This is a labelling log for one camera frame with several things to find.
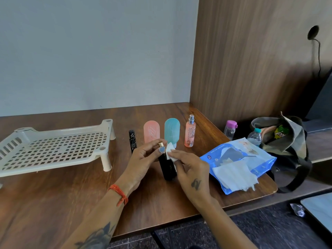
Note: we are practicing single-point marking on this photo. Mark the person's right hand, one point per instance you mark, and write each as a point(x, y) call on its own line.
point(194, 176)

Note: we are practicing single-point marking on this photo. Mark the person's left hand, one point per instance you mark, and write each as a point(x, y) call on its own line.
point(137, 165)

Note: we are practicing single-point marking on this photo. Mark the person's left thumb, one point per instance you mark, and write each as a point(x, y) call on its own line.
point(157, 152)

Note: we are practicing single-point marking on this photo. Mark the person's right thumb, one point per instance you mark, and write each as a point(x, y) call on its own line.
point(176, 169)

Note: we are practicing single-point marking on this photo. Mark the black bottle with gold cap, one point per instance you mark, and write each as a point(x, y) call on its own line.
point(167, 167)

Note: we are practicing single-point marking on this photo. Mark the small white wet wipe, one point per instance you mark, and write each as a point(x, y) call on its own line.
point(170, 150)

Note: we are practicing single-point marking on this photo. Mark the person's left forearm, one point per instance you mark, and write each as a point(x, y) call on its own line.
point(101, 223)

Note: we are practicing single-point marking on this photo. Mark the person's right forearm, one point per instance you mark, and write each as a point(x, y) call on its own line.
point(225, 228)

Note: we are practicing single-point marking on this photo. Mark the pink silicone travel bottle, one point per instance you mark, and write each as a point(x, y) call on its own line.
point(151, 130)

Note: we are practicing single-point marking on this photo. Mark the teal silicone travel bottle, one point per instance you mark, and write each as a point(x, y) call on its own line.
point(172, 130)

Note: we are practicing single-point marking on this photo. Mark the black mascara tube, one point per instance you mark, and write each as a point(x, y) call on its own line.
point(132, 141)

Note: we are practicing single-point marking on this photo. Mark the pink spray bottle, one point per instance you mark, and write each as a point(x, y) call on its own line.
point(190, 133)

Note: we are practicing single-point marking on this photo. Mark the pulled-out white wipes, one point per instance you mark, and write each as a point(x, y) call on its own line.
point(234, 176)

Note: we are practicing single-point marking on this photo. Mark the small clear pink-capped bottle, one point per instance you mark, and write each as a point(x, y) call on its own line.
point(230, 130)

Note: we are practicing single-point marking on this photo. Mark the clear teal-capped water bottle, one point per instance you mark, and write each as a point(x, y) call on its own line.
point(255, 138)

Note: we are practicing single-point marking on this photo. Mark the blue wet wipes pack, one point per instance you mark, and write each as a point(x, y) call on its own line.
point(262, 160)

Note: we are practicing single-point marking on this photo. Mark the white plastic perforated rack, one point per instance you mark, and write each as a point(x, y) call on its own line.
point(51, 147)

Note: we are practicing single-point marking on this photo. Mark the green snack packet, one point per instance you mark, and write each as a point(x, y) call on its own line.
point(281, 132)

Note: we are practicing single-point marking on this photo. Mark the olive fabric bag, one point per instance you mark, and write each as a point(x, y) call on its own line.
point(290, 152)

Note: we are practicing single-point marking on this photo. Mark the crumpled clear wrapper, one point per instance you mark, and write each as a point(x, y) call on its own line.
point(297, 210)

